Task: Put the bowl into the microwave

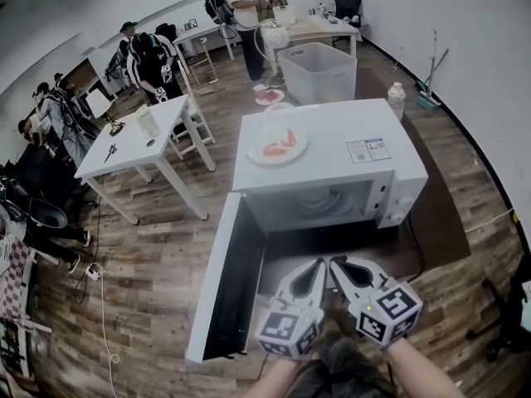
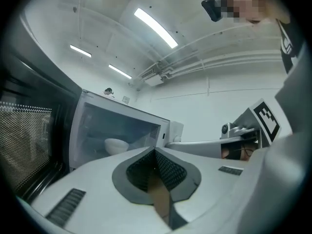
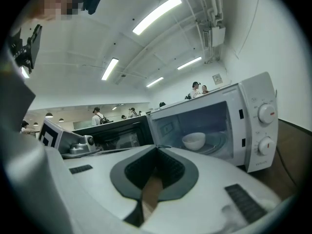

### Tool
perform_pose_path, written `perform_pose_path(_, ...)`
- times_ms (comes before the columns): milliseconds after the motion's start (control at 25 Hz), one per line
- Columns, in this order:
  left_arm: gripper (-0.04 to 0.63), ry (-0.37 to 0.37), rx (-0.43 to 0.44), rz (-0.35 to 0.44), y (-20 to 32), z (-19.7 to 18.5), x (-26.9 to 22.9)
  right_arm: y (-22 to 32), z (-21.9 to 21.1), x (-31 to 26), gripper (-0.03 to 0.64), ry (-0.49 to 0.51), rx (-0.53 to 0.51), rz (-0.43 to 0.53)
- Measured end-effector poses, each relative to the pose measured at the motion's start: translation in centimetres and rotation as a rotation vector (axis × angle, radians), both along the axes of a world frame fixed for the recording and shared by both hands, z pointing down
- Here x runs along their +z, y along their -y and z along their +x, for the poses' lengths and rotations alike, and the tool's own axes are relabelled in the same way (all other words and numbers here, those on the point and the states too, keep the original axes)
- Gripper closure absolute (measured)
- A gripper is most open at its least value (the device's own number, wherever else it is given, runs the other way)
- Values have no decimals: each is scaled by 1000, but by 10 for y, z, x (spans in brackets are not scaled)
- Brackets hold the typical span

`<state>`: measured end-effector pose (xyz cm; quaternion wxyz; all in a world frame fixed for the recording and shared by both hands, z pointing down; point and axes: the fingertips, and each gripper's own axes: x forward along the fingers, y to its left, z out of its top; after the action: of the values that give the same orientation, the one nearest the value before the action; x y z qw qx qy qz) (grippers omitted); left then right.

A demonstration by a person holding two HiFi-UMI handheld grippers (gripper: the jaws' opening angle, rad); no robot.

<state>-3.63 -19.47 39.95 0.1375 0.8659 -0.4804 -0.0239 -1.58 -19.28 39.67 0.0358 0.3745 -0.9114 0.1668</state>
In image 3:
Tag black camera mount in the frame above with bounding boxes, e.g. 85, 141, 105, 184
9, 24, 42, 74

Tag white microwave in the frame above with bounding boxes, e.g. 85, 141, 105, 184
72, 71, 279, 174

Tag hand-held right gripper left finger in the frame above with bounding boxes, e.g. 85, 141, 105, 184
62, 145, 156, 234

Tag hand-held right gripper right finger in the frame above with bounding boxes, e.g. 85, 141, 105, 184
143, 146, 286, 234

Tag dark brown table white legs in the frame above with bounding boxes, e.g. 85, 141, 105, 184
251, 117, 312, 199

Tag white bowl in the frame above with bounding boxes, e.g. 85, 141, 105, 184
182, 132, 206, 151

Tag person's head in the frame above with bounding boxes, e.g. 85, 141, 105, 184
31, 0, 85, 21

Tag white electrical box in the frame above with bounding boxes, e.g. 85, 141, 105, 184
211, 26, 226, 47

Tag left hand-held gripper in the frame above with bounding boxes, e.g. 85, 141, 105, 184
39, 117, 100, 159

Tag black power cable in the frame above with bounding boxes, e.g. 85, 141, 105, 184
275, 146, 297, 187

